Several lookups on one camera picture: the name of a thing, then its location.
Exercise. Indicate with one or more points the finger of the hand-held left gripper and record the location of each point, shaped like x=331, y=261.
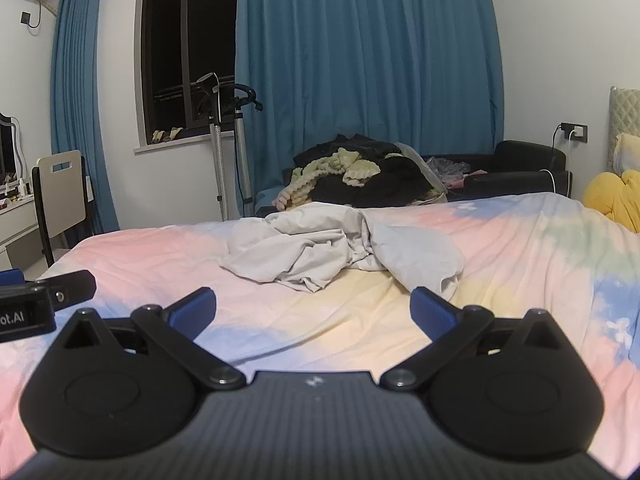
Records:
x=72, y=287
x=11, y=277

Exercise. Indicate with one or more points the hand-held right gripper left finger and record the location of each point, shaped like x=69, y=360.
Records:
x=192, y=312

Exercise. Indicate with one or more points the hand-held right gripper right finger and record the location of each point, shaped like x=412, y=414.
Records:
x=432, y=312

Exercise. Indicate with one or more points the white T-shirt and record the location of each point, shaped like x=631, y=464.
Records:
x=310, y=245

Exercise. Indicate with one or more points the pile of dark clothes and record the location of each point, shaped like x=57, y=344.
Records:
x=395, y=180

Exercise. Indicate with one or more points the white dressing table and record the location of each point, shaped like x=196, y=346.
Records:
x=17, y=225

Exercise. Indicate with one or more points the pastel tie-dye blanket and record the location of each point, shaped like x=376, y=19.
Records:
x=500, y=260

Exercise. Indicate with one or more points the beige black chair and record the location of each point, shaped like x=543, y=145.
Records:
x=60, y=195

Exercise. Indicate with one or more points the white framed mirror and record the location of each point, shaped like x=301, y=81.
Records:
x=6, y=145

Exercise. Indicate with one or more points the light blue cloth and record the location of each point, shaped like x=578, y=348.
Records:
x=267, y=200

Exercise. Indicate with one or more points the pink cloth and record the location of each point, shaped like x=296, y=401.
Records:
x=467, y=177

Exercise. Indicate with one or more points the clear crumpled plastic bag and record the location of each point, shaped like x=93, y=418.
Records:
x=450, y=166

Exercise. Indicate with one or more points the garment steamer stand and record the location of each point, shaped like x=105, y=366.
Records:
x=218, y=160

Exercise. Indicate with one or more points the green fluffy garment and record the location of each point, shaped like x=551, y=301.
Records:
x=310, y=177

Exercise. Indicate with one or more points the pale yellow gloves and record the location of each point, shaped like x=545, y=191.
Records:
x=167, y=135

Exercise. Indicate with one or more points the black sofa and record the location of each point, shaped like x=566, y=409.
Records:
x=530, y=160

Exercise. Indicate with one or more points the narrow blue curtain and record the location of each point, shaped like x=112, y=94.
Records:
x=80, y=85

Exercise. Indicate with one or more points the yellow plush toy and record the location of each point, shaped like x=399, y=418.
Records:
x=615, y=200

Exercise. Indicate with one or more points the wide blue curtain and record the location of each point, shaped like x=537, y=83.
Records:
x=370, y=60

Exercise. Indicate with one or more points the dark framed window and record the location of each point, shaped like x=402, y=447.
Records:
x=165, y=35

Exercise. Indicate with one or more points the quilted beige headboard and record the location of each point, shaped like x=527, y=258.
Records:
x=622, y=110

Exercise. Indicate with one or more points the black wall socket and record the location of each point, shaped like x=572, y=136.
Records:
x=575, y=132

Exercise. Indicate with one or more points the black wall plug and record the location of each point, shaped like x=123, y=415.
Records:
x=25, y=17

